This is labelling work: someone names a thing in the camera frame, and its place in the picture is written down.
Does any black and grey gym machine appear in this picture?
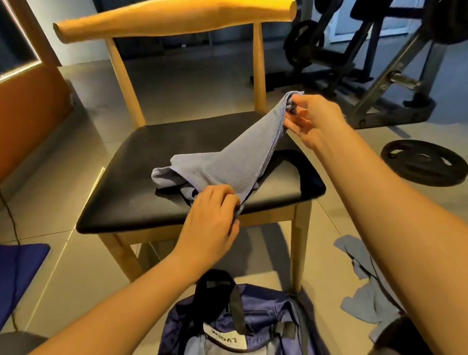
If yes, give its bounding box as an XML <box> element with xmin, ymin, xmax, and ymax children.
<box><xmin>243</xmin><ymin>0</ymin><xmax>468</xmax><ymax>140</ymax></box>

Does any wooden chair with black seat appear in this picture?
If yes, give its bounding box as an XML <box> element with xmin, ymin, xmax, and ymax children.
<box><xmin>51</xmin><ymin>0</ymin><xmax>337</xmax><ymax>315</ymax></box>

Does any person's right forearm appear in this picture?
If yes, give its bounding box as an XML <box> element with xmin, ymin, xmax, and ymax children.
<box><xmin>320</xmin><ymin>115</ymin><xmax>468</xmax><ymax>355</ymax></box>

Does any person's left forearm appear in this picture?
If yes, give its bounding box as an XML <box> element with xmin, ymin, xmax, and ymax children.
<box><xmin>0</xmin><ymin>248</ymin><xmax>215</xmax><ymax>355</ymax></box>

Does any loose black weight plate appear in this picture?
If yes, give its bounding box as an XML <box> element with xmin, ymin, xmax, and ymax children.
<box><xmin>379</xmin><ymin>133</ymin><xmax>468</xmax><ymax>193</ymax></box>

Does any navy blue bag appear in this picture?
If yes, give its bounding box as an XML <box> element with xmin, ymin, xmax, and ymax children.
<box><xmin>144</xmin><ymin>257</ymin><xmax>335</xmax><ymax>355</ymax></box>

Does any person's right hand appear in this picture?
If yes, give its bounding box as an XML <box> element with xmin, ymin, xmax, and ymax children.
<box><xmin>281</xmin><ymin>89</ymin><xmax>352</xmax><ymax>156</ymax></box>

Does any pile of blue-grey towels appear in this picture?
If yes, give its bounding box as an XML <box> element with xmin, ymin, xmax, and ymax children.
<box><xmin>332</xmin><ymin>229</ymin><xmax>411</xmax><ymax>348</ymax></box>

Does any person's left hand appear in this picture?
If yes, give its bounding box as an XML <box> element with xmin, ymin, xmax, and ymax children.
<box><xmin>165</xmin><ymin>182</ymin><xmax>248</xmax><ymax>273</ymax></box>

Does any single blue-grey towel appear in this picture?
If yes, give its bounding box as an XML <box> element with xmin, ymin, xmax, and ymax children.
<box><xmin>145</xmin><ymin>90</ymin><xmax>314</xmax><ymax>225</ymax></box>

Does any dark blue mat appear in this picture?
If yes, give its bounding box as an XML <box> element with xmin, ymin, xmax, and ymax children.
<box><xmin>0</xmin><ymin>234</ymin><xmax>60</xmax><ymax>337</ymax></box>

